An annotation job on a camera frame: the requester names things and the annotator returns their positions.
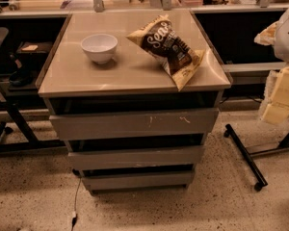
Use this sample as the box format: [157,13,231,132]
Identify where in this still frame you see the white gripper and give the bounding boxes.
[254,22,289,124]

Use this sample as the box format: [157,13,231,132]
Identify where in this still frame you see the grey top drawer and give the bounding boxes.
[50,108,219,141]

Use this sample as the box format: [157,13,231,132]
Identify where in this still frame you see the grey drawer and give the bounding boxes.
[68,145,205,170]
[82,170,195,191]
[50,108,219,141]

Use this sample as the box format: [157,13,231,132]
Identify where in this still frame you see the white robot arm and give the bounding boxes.
[254,8,289,124]

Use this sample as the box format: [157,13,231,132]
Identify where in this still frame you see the grey middle drawer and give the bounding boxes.
[68,145,205,170]

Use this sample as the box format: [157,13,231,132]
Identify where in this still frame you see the grey bottom drawer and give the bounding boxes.
[82,170,195,191]

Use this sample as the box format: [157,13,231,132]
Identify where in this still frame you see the grey drawer cabinet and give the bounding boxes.
[39,10,230,180]

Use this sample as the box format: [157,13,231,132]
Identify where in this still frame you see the black wheeled stand base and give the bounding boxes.
[223,124,289,192]

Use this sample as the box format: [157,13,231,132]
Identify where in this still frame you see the brown chip bag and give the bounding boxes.
[127,14,205,90]

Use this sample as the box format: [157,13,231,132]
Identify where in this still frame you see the white bowl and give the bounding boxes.
[81,34,118,64]

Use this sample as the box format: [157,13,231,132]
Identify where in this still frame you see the black cable on floor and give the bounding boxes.
[70,176,83,231]

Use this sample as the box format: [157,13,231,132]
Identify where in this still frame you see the black table frame left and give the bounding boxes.
[0,80,67,175]

